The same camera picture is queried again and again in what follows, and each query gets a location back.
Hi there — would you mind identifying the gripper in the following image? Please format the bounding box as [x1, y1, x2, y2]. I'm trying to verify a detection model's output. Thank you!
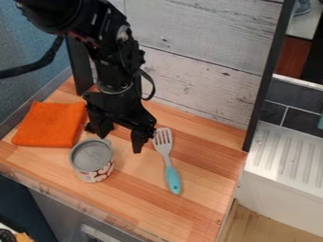
[81, 90, 158, 155]

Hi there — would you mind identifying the silver can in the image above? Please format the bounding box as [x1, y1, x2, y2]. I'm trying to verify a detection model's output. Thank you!
[68, 138, 116, 184]

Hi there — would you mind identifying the orange cloth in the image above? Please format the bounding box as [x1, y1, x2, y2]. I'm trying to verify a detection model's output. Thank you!
[9, 100, 89, 148]

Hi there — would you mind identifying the grey spatula with blue handle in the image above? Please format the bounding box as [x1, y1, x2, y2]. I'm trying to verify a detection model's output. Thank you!
[151, 127, 183, 196]

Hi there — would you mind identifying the black cable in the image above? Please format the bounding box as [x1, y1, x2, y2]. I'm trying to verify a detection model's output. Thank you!
[0, 35, 66, 80]

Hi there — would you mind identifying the black post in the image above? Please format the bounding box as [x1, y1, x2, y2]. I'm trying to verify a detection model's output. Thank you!
[241, 0, 297, 153]

